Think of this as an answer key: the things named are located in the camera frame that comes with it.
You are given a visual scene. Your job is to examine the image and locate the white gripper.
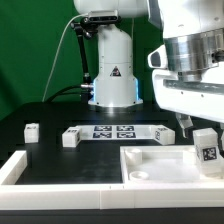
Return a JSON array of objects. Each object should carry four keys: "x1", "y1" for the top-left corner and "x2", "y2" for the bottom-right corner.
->
[{"x1": 152, "y1": 68, "x2": 224, "y2": 152}]

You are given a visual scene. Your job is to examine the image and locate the white square tabletop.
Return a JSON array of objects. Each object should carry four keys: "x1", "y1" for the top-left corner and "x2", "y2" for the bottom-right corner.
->
[{"x1": 120, "y1": 145, "x2": 224, "y2": 183}]

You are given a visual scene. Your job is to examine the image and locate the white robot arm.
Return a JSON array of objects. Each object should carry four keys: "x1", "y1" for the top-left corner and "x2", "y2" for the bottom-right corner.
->
[{"x1": 73, "y1": 0, "x2": 224, "y2": 127}]

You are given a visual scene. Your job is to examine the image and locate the white marker sheet with tags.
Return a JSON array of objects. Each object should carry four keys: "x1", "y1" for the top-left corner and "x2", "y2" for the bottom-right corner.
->
[{"x1": 80, "y1": 125, "x2": 153, "y2": 140}]

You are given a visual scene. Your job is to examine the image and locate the white U-shaped obstacle fence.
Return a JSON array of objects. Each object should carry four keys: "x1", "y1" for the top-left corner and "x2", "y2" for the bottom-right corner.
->
[{"x1": 0, "y1": 151, "x2": 224, "y2": 210}]

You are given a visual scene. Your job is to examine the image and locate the black cables at base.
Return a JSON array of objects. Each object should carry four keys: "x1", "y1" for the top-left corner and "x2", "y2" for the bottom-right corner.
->
[{"x1": 46, "y1": 84, "x2": 84, "y2": 103}]

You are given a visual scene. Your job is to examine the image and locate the grey depth camera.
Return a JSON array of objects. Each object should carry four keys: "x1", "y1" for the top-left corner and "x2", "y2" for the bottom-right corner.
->
[{"x1": 84, "y1": 10, "x2": 120, "y2": 24}]

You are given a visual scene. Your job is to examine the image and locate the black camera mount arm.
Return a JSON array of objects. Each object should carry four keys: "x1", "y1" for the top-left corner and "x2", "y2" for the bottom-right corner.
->
[{"x1": 71, "y1": 20, "x2": 93, "y2": 102}]

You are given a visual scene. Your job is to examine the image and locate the grey cable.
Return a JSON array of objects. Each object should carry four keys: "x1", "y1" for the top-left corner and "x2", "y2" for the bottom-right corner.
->
[{"x1": 41, "y1": 13, "x2": 90, "y2": 103}]

